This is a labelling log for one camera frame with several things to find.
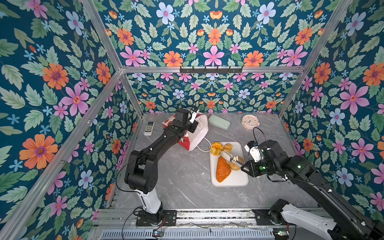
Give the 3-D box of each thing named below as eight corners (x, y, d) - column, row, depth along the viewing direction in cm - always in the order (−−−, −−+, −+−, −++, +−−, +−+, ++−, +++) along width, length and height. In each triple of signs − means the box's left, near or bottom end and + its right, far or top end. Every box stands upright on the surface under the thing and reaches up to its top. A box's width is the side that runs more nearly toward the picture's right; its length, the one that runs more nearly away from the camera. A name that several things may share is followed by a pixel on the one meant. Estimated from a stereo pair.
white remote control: (144, 135, 109) (143, 133, 107) (148, 123, 117) (147, 121, 115) (151, 135, 109) (150, 133, 107) (155, 123, 117) (154, 121, 115)
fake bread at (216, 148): (210, 155, 97) (210, 152, 93) (210, 146, 102) (210, 142, 98) (223, 155, 97) (223, 152, 93) (222, 146, 102) (222, 142, 98)
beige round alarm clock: (242, 129, 112) (243, 126, 110) (239, 117, 121) (240, 114, 118) (259, 129, 112) (260, 126, 110) (255, 117, 121) (256, 114, 118)
